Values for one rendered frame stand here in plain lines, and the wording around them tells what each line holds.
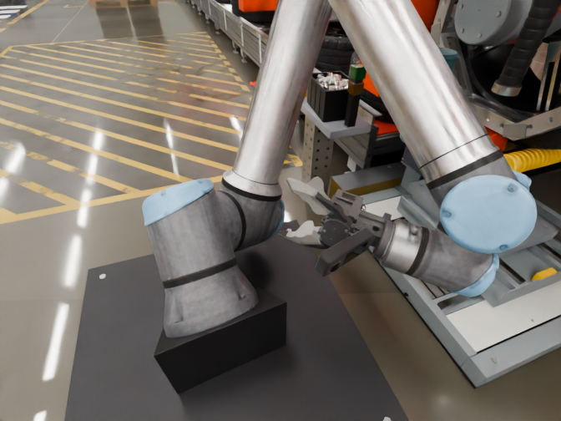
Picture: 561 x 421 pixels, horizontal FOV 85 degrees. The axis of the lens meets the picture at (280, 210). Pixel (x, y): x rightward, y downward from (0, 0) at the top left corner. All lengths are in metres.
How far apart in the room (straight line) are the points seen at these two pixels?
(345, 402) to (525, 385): 0.67
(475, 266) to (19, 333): 1.30
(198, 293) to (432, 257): 0.40
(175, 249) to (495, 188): 0.48
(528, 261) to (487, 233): 0.93
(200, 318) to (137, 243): 0.90
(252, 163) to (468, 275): 0.46
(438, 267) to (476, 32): 0.52
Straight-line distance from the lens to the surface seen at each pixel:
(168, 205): 0.59
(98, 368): 0.80
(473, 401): 1.13
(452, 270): 0.57
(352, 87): 1.11
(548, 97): 1.06
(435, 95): 0.43
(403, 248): 0.55
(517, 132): 0.97
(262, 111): 0.67
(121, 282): 0.90
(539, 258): 1.37
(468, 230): 0.41
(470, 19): 0.87
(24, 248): 1.66
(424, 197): 1.30
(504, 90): 0.71
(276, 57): 0.67
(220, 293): 0.58
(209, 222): 0.59
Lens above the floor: 0.96
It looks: 41 degrees down
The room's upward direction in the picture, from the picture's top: straight up
